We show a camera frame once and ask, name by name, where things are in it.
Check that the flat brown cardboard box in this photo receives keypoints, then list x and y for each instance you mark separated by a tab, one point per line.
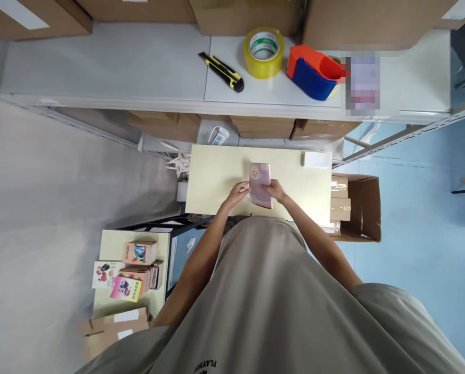
325	130
162	125
261	127

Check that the open brown cardboard box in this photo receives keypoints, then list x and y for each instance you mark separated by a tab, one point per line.
366	210

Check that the pile of white paper scraps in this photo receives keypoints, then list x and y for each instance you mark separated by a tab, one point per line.
179	163

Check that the person's right hand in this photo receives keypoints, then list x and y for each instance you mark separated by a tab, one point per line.
278	193

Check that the grey metal shelf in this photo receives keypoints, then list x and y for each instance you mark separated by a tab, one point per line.
138	66

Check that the black and yellow utility knife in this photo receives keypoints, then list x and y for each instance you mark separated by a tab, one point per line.
222	72

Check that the person's left fingers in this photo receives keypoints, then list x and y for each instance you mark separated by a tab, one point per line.
244	187

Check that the brown cardboard box white label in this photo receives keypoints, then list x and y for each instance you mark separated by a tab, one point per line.
464	13
33	17

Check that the white fruit-print card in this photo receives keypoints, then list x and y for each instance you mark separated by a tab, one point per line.
103	274

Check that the small brown taped carton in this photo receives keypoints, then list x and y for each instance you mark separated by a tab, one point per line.
333	228
339	186
340	209

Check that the pink fruit-print booklet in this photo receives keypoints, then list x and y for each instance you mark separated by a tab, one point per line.
125	289

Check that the orange and blue tape dispenser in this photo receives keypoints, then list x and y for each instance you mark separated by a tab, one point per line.
314	74

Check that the large brown cardboard box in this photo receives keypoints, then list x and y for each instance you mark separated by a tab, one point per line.
372	21

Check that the plain brown cardboard box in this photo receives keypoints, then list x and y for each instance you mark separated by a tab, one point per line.
240	15
138	8

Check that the person's right fingers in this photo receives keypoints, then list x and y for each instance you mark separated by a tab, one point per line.
269	187

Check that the yellow packing tape roll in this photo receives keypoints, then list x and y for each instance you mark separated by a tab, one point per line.
264	58

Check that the black metal frame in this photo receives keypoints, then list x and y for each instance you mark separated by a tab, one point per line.
177	228

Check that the pale yellow work table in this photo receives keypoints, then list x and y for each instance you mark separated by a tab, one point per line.
216	175

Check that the person's body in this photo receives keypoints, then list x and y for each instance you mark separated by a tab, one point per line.
271	311

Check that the brown carton with white labels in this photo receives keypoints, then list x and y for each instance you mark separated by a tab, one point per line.
115	327

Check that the stack of brown-edged booklets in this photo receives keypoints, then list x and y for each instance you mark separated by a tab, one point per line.
146	274

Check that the person's left hand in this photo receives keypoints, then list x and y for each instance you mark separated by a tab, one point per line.
235	196

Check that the stack of pink picture booklets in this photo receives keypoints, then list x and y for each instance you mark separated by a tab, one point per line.
138	253

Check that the pale yellow side table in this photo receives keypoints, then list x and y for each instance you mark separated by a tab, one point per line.
111	243

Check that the small white box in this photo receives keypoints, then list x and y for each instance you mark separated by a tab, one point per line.
316	159

